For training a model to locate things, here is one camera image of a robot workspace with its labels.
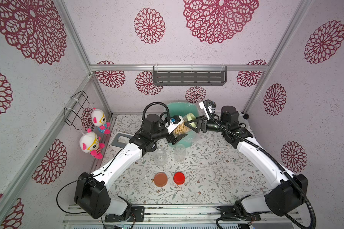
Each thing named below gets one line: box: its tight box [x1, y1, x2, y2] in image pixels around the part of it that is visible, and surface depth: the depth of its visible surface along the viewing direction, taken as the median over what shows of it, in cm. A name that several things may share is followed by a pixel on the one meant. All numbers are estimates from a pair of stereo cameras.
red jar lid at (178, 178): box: [172, 171, 185, 185], surface depth 87 cm
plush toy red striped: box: [79, 127, 106, 160], surface depth 81 cm
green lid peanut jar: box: [172, 112, 197, 137], surface depth 69 cm
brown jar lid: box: [153, 171, 168, 188], surface depth 87 cm
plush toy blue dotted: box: [91, 107, 111, 135], surface depth 96 cm
